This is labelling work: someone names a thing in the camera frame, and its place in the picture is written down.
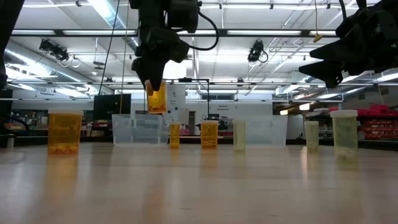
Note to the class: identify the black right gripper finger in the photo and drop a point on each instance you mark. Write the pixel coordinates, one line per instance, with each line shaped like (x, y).
(332, 51)
(329, 71)

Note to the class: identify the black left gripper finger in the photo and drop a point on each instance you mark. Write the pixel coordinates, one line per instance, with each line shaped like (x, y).
(144, 70)
(159, 70)

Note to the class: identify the medium orange pill bottle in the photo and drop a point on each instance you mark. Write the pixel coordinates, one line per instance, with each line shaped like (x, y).
(209, 135)
(157, 102)

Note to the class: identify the large clear vial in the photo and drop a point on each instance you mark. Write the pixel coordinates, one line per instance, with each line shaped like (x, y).
(344, 137)

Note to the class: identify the medium yellow-green pill bottle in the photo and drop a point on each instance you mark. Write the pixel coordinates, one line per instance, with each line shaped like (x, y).
(311, 137)

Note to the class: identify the slim orange pill bottle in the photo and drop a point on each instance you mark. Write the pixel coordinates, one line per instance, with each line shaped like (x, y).
(174, 137)

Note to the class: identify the large orange pill bottle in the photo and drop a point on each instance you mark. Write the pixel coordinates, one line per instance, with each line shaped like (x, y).
(65, 133)

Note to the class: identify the slim yellow-green pill bottle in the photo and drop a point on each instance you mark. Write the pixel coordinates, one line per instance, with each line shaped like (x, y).
(239, 137)

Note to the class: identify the clear plastic bin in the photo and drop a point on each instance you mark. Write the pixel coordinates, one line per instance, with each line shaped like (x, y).
(130, 130)
(267, 132)

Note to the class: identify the white machine cabinet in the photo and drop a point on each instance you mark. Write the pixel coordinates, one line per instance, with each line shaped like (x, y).
(178, 93)

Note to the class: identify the black monitor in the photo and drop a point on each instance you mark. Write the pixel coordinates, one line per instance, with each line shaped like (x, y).
(112, 107)

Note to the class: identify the shelf with red bins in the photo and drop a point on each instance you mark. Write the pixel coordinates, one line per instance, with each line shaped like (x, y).
(379, 124)

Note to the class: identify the small black background robot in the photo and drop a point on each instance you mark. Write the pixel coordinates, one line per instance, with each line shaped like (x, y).
(222, 125)

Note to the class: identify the cluttered background workbench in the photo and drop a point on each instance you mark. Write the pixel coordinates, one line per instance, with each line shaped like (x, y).
(34, 123)

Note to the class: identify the thin black metal frame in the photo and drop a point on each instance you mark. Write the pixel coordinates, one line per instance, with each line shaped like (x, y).
(185, 80)

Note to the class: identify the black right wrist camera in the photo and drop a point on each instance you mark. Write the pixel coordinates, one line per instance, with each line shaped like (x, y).
(354, 25)

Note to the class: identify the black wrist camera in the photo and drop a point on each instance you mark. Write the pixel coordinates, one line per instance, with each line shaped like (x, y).
(183, 15)
(354, 25)

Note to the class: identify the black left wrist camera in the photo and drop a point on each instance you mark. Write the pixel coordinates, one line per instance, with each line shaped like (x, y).
(183, 15)

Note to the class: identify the black ceiling camera cluster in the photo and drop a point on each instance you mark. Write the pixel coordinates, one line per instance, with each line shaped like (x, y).
(56, 51)

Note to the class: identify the small grey post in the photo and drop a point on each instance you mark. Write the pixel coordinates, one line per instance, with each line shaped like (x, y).
(11, 141)

